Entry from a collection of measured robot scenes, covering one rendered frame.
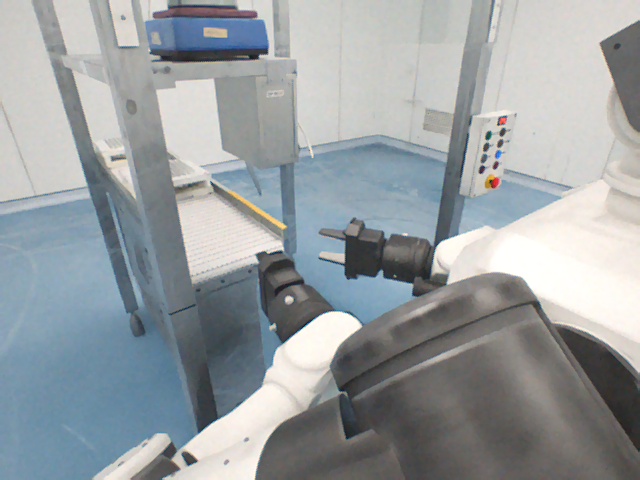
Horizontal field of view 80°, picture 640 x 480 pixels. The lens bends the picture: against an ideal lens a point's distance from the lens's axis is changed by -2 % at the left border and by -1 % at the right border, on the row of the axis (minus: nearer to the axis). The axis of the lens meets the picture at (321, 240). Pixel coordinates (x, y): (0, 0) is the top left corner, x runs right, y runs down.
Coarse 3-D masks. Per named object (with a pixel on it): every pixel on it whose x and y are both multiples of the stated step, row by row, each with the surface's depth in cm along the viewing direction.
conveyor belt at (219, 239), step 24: (120, 168) 158; (192, 216) 115; (216, 216) 115; (240, 216) 115; (192, 240) 102; (216, 240) 102; (240, 240) 102; (264, 240) 102; (192, 264) 91; (216, 264) 92; (240, 264) 96
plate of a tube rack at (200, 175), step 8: (184, 160) 143; (128, 168) 134; (200, 168) 134; (128, 176) 127; (176, 176) 126; (184, 176) 126; (192, 176) 126; (200, 176) 127; (208, 176) 129; (128, 184) 123; (176, 184) 123
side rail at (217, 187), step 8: (168, 152) 166; (216, 184) 130; (224, 192) 126; (232, 200) 122; (240, 208) 118; (248, 208) 114; (256, 216) 111; (264, 224) 108; (272, 224) 104; (272, 232) 105; (280, 232) 101
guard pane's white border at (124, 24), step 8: (112, 0) 54; (120, 0) 55; (128, 0) 55; (496, 0) 104; (112, 8) 54; (120, 8) 55; (128, 8) 56; (496, 8) 105; (112, 16) 55; (120, 16) 55; (128, 16) 56; (496, 16) 106; (120, 24) 56; (128, 24) 56; (496, 24) 107; (120, 32) 56; (128, 32) 57; (136, 32) 57; (120, 40) 56; (128, 40) 57; (136, 40) 58; (488, 40) 108
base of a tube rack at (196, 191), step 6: (126, 186) 131; (198, 186) 131; (210, 186) 131; (132, 192) 126; (180, 192) 126; (186, 192) 126; (192, 192) 128; (198, 192) 129; (204, 192) 130; (180, 198) 127
